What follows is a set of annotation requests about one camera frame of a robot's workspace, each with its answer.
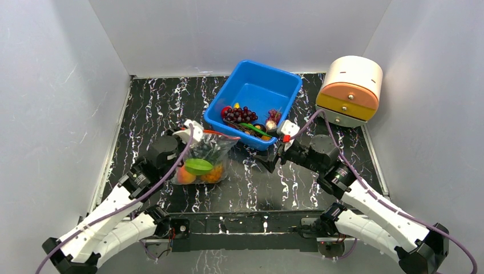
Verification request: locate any green toy starfruit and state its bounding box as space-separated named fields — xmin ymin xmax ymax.
xmin=184 ymin=158 xmax=213 ymax=176

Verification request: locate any light red grape bunch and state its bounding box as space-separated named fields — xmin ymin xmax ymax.
xmin=267 ymin=109 xmax=282 ymax=124

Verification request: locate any toy garlic bulb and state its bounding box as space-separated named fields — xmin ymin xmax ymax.
xmin=265 ymin=120 xmax=277 ymax=133

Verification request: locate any round drawer cabinet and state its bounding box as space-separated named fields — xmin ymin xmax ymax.
xmin=315 ymin=55 xmax=383 ymax=128

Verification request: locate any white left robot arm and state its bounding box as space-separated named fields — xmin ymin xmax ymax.
xmin=36 ymin=135 xmax=192 ymax=273

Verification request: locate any toy pineapple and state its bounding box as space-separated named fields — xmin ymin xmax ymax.
xmin=200 ymin=147 xmax=227 ymax=184

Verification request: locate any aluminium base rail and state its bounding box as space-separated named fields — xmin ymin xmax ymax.
xmin=74 ymin=209 xmax=415 ymax=253

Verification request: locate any dark red grape bunch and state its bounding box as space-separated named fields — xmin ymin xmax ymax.
xmin=222 ymin=107 xmax=259 ymax=123

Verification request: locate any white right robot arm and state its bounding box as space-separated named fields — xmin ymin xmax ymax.
xmin=255 ymin=135 xmax=449 ymax=273

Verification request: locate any toy peach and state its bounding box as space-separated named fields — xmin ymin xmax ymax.
xmin=175 ymin=166 xmax=197 ymax=185

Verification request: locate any clear zip top bag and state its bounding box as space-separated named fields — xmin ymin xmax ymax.
xmin=171 ymin=130 xmax=240 ymax=186

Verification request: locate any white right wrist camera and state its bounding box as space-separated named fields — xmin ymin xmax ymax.
xmin=276 ymin=120 xmax=300 ymax=143

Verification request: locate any black grape bunch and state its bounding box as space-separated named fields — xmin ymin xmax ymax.
xmin=189 ymin=135 xmax=223 ymax=159

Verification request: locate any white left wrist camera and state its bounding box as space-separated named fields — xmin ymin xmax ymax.
xmin=173 ymin=119 xmax=204 ymax=145

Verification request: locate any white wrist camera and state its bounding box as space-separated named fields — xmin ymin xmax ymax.
xmin=173 ymin=119 xmax=204 ymax=145
xmin=276 ymin=120 xmax=300 ymax=143

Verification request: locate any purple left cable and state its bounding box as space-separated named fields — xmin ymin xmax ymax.
xmin=35 ymin=123 xmax=195 ymax=274

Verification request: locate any green toy chili pepper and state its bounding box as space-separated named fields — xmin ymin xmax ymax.
xmin=240 ymin=123 xmax=272 ymax=138

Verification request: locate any blue plastic bin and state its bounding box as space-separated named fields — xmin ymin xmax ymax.
xmin=204 ymin=60 xmax=303 ymax=151

